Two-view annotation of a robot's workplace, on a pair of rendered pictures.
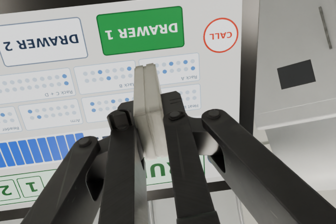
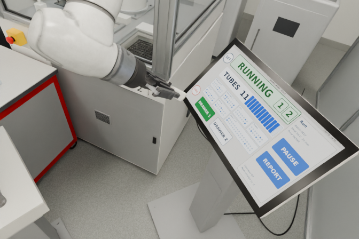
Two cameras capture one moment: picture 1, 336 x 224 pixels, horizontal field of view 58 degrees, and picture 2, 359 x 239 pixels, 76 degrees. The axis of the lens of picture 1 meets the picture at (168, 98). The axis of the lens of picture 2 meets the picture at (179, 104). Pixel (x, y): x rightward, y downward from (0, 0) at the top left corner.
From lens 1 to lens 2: 65 cm
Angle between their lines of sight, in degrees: 57
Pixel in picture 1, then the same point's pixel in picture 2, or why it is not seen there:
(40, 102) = (239, 121)
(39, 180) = (275, 104)
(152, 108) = not seen: hidden behind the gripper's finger
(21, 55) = (226, 134)
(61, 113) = (240, 113)
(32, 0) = (210, 138)
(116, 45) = (211, 112)
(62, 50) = (219, 125)
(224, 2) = (189, 96)
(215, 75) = (205, 82)
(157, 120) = not seen: hidden behind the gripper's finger
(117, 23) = (205, 116)
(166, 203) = not seen: outside the picture
